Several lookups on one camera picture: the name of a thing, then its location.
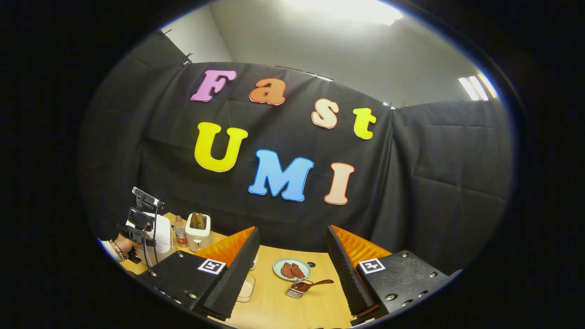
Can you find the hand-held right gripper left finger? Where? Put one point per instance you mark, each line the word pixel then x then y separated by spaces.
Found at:
pixel 235 274

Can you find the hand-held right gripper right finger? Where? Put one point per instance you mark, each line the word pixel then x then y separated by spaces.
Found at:
pixel 349 274

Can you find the clear container of rice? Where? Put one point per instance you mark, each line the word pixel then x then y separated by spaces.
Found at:
pixel 247 290

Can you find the white rice cooker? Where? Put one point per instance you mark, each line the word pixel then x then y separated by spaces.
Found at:
pixel 163 233

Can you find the dark wooden spoon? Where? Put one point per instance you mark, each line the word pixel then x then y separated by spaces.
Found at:
pixel 315 283

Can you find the white divided grain dish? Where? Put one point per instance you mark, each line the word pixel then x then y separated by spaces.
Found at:
pixel 254 262

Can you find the pale green plate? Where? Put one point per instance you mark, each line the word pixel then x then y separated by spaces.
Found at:
pixel 278 268

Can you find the clear bottle with red label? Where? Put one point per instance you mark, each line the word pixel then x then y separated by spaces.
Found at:
pixel 181 233

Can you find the white toaster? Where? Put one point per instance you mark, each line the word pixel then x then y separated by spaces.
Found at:
pixel 199 237

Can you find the brown meat piece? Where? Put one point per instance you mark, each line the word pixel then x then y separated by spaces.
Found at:
pixel 287 271
pixel 298 270

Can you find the brown bread slice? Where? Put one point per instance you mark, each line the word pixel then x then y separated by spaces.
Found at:
pixel 194 220
pixel 201 220

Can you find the black backdrop cloth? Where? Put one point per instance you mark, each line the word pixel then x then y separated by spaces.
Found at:
pixel 411 183

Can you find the small ceiling light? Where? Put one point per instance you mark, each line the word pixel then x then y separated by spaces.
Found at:
pixel 389 105

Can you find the double strip ceiling light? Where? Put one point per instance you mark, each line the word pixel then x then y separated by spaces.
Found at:
pixel 477 87

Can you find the large ceiling light panel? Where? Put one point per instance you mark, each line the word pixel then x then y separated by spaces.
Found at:
pixel 352 9

